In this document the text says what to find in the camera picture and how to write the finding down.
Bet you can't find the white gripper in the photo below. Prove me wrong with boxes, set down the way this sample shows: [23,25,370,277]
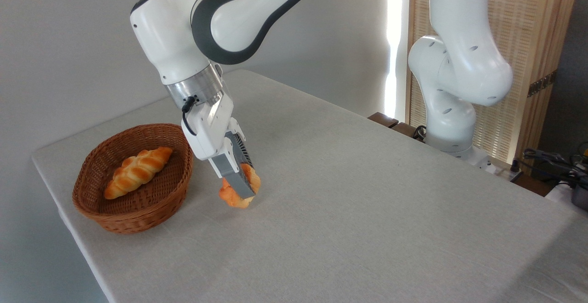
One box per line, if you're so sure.
[181,92,256,199]

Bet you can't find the small twisted bread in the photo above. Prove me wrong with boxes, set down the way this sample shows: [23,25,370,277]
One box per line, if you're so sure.
[218,163,261,209]

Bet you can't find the long braided bread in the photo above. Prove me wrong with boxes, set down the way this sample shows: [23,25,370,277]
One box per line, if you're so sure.
[104,146,174,200]

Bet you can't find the brown wicker basket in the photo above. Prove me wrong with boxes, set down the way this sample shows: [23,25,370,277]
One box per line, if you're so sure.
[72,123,194,235]

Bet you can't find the grey tablecloth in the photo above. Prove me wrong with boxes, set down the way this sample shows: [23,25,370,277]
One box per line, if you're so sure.
[31,69,588,303]

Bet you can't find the dark brown wooden block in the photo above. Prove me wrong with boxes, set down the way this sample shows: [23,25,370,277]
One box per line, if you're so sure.
[367,112,399,129]
[391,122,427,143]

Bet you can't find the white power strip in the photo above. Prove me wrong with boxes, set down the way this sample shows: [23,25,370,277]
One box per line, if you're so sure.
[487,158,525,182]

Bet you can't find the brass screen hinge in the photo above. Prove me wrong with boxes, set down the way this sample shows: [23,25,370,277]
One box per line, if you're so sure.
[527,71,557,98]

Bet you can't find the wooden folding screen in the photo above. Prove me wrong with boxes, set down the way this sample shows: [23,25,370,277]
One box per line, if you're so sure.
[407,0,582,166]

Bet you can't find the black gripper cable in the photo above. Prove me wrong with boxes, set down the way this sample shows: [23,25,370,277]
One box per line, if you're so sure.
[181,95,199,136]

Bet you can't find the black cable bundle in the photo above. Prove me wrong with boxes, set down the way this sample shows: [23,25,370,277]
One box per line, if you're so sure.
[522,147,588,190]

